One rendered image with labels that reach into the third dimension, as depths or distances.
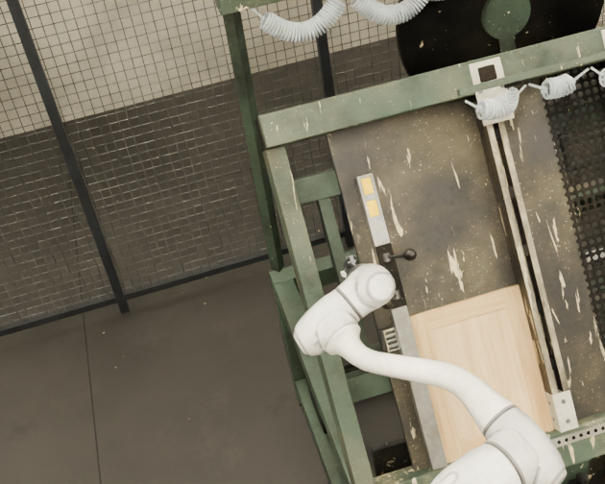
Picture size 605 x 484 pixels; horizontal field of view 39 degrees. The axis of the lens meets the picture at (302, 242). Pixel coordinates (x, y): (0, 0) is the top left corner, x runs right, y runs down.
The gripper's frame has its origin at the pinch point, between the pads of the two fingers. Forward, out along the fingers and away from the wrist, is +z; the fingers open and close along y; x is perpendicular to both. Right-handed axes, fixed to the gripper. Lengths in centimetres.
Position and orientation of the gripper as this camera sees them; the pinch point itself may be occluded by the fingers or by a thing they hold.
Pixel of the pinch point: (348, 273)
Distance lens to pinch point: 247.0
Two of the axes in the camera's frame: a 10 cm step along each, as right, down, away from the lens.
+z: -1.4, -0.5, 9.9
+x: 9.6, -2.7, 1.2
